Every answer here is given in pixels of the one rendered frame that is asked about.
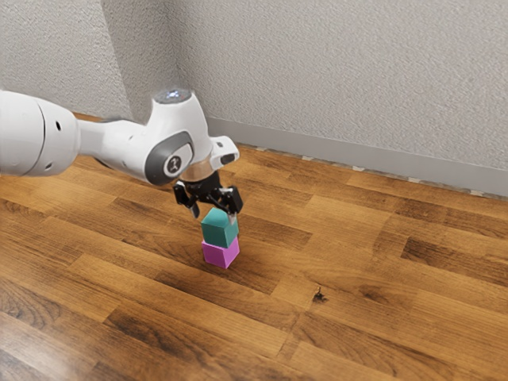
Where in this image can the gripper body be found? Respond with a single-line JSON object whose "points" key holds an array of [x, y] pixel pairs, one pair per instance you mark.
{"points": [[203, 190]]}

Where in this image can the teal block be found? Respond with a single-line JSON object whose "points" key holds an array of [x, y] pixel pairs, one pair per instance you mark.
{"points": [[216, 231]]}

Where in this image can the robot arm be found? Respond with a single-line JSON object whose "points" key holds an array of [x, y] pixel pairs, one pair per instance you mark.
{"points": [[119, 143]]}

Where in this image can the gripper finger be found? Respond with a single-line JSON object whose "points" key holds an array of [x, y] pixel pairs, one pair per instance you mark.
{"points": [[232, 219], [195, 211]]}

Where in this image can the magenta block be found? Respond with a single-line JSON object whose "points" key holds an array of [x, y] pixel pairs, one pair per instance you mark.
{"points": [[220, 254]]}

